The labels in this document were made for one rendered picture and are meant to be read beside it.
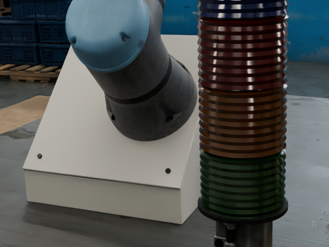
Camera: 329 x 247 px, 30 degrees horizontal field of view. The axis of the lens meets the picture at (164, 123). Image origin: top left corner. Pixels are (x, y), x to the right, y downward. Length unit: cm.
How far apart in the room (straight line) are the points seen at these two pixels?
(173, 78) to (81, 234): 27
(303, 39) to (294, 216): 559
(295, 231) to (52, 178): 40
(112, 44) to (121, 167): 24
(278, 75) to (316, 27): 608
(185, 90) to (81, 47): 20
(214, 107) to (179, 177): 54
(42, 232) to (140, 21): 36
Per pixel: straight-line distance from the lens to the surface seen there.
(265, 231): 44
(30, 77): 603
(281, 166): 42
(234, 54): 39
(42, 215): 102
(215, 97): 40
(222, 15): 38
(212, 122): 40
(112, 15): 84
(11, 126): 323
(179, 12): 702
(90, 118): 104
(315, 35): 649
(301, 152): 127
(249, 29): 38
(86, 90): 108
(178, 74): 95
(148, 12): 87
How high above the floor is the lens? 121
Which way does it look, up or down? 16 degrees down
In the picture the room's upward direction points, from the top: 2 degrees counter-clockwise
